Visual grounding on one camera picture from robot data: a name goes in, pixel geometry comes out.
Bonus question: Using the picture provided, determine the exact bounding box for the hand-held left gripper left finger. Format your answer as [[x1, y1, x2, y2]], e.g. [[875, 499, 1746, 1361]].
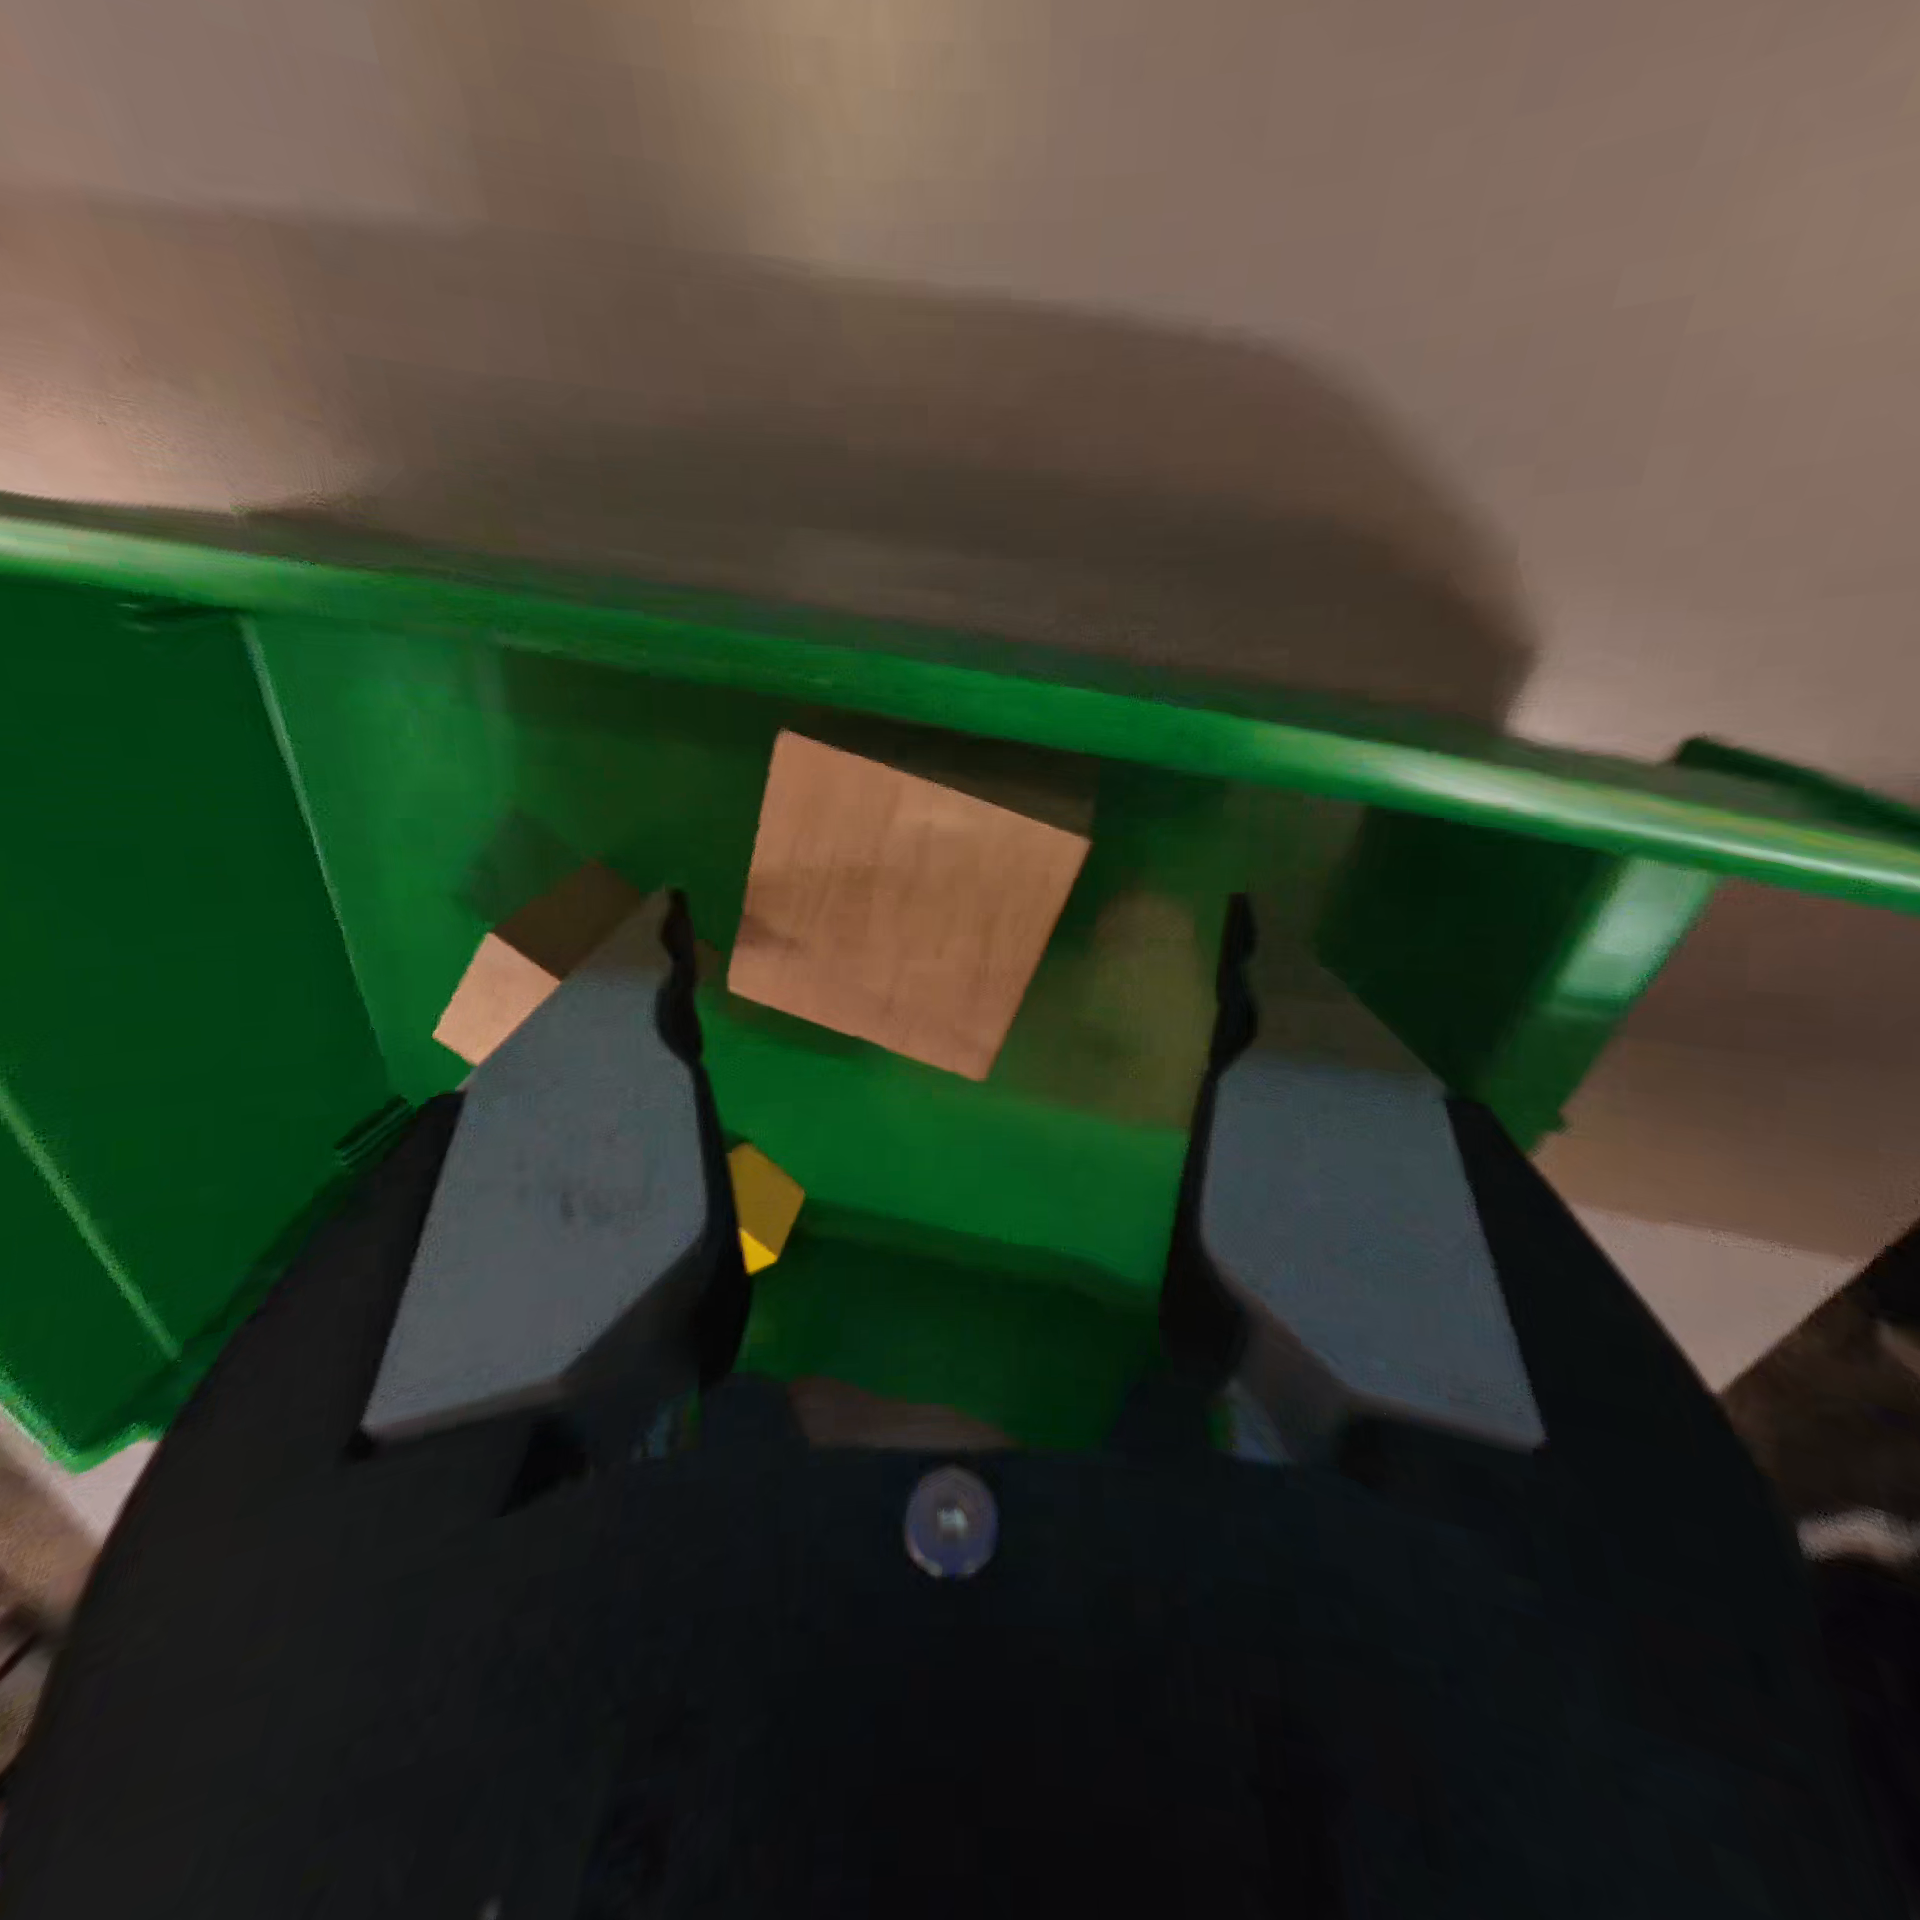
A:
[[356, 884, 752, 1450]]

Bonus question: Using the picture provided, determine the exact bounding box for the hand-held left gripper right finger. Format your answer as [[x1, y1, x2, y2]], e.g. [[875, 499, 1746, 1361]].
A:
[[1159, 891, 1550, 1469]]

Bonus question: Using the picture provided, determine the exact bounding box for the yellow cube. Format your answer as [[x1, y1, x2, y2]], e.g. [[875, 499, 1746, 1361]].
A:
[[726, 1140, 808, 1279]]

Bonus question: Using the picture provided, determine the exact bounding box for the medium wooden cube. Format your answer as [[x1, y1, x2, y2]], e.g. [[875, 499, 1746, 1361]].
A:
[[431, 858, 648, 1070]]

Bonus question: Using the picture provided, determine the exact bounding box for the large light wooden cube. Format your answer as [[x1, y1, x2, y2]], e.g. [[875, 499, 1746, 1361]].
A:
[[726, 730, 1094, 1086]]

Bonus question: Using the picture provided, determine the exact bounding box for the green plastic bin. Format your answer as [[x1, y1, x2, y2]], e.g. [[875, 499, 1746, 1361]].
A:
[[0, 495, 1920, 1478]]

